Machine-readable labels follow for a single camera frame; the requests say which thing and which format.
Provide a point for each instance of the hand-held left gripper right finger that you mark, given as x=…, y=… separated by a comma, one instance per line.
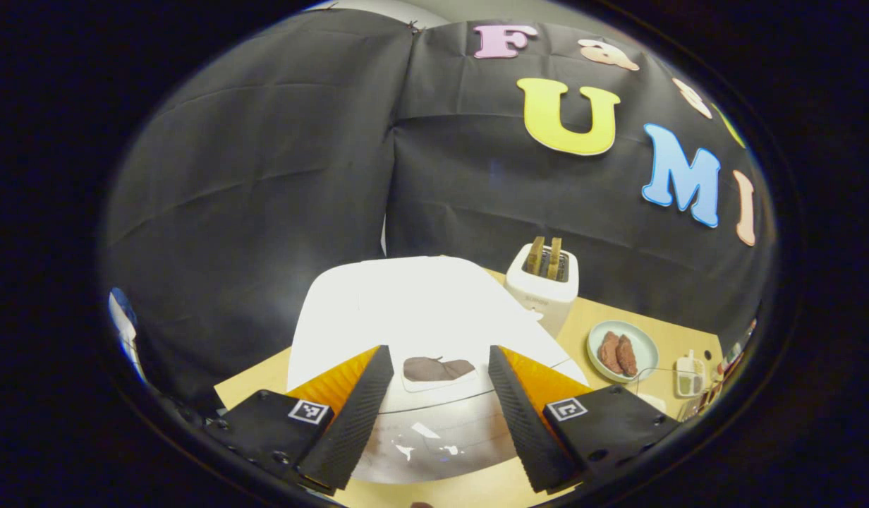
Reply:
x=523, y=423

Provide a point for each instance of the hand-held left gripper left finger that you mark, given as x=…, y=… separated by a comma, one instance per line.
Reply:
x=353, y=423

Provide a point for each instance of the white rice cooker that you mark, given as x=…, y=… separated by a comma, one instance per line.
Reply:
x=420, y=310

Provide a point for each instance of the reddish brown meat piece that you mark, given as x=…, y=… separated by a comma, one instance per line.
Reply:
x=609, y=353
x=627, y=356

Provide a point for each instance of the white toaster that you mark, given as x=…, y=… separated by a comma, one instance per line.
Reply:
x=544, y=300

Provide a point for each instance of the light green plate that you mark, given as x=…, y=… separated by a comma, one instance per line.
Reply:
x=646, y=346

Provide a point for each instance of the white divided grain tray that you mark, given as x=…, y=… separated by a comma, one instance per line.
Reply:
x=688, y=374

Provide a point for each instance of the black backdrop cloth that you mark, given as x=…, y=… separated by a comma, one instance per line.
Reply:
x=265, y=176

